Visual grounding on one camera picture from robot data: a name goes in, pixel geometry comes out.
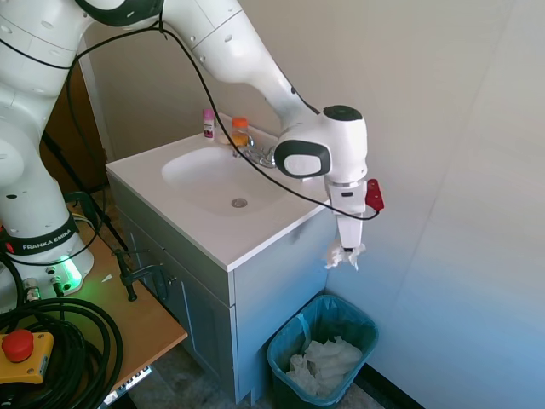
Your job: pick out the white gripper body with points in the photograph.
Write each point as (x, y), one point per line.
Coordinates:
(350, 217)

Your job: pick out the white tissue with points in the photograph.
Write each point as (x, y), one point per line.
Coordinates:
(336, 256)

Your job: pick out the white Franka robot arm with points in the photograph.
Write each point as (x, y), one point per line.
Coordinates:
(238, 47)

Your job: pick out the blue plastic bin liner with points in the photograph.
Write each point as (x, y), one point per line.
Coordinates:
(340, 313)

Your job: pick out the dark plastic trash bin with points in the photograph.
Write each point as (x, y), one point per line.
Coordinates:
(298, 383)

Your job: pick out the grey vanity cabinet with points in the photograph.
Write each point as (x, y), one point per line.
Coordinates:
(272, 307)

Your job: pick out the crumpled white paper waste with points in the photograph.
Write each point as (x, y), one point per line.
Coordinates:
(328, 360)

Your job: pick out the chrome sink drain stopper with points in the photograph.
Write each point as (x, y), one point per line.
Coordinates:
(239, 203)

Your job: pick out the chrome sink faucet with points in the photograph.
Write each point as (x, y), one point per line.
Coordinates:
(257, 154)

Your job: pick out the orange bottle with orange cap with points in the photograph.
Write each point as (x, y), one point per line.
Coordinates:
(239, 134)

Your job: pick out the white bathroom sink countertop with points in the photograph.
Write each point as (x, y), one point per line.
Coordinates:
(204, 183)

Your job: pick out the white bottle with purple label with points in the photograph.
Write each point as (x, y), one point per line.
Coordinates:
(208, 125)

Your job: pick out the black screw clamp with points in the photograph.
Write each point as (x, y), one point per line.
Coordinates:
(145, 274)

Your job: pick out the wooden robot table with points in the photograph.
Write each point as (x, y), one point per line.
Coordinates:
(140, 324)

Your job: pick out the brown wooden door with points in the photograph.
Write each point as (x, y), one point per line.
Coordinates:
(81, 140)

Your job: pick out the yellow emergency stop box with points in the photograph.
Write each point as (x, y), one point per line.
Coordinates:
(30, 353)

